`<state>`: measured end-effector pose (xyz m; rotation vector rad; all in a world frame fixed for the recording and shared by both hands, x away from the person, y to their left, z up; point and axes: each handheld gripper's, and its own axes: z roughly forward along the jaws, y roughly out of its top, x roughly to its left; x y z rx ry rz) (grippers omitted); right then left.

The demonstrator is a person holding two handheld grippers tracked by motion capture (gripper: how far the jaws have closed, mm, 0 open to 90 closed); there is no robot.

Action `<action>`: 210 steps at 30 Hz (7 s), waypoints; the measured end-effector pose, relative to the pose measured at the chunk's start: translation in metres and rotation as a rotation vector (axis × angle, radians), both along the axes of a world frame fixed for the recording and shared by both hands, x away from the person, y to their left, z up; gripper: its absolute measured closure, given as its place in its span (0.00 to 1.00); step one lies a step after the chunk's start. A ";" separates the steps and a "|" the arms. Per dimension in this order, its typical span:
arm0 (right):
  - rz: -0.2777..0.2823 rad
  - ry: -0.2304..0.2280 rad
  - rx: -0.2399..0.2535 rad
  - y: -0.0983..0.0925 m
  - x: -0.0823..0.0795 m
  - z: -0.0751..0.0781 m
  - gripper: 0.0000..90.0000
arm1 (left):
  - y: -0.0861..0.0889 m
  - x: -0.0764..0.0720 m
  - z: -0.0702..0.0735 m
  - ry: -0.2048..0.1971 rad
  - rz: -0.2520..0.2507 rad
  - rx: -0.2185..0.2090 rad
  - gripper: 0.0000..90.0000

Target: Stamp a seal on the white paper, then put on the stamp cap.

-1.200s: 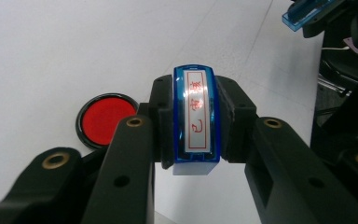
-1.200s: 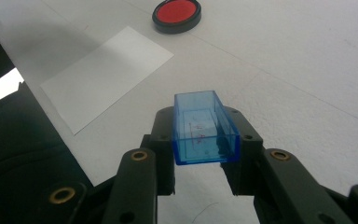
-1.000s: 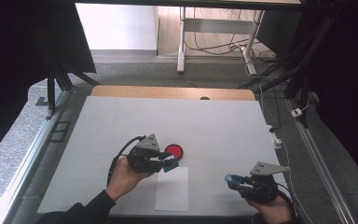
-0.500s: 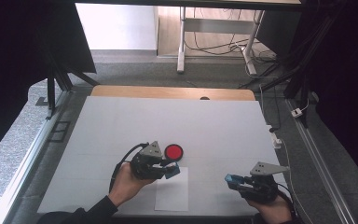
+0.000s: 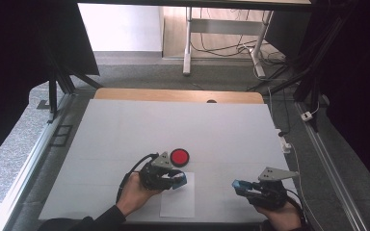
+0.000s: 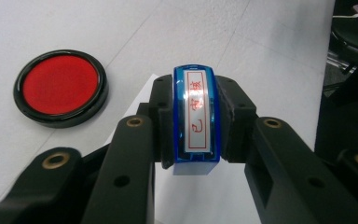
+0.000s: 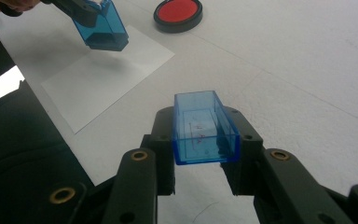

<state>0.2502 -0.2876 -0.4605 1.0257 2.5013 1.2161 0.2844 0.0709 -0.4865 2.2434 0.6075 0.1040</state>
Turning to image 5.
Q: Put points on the white power strip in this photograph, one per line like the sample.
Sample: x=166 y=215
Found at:
x=284 y=143

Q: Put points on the person's left hand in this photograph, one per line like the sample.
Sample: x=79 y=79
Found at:
x=135 y=194

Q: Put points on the red round ink pad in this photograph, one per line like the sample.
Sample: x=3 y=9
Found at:
x=179 y=157

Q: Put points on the black curtain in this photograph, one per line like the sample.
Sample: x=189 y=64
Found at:
x=359 y=80
x=13 y=64

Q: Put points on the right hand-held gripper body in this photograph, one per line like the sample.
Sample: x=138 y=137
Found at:
x=269 y=192

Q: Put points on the person's right hand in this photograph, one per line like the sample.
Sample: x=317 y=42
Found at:
x=281 y=218

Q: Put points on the white metal desk frame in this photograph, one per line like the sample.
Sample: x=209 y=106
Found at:
x=224 y=27

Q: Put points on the aluminium rail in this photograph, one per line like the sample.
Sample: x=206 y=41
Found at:
x=29 y=166
x=330 y=166

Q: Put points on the small white adapter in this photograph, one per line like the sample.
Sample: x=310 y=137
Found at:
x=306 y=116

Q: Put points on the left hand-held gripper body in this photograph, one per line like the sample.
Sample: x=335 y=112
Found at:
x=154 y=176

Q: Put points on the black metal stand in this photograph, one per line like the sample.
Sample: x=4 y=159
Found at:
x=305 y=80

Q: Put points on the white table cover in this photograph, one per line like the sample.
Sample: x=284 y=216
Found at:
x=205 y=128

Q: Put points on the blue stamp cap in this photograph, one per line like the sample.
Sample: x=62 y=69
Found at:
x=237 y=185

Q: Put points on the black tripod stand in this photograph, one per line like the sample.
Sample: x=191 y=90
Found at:
x=53 y=93

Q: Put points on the blue stamp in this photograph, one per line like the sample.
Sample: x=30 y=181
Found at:
x=180 y=182

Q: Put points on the white paper sheet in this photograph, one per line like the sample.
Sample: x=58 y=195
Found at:
x=179 y=202

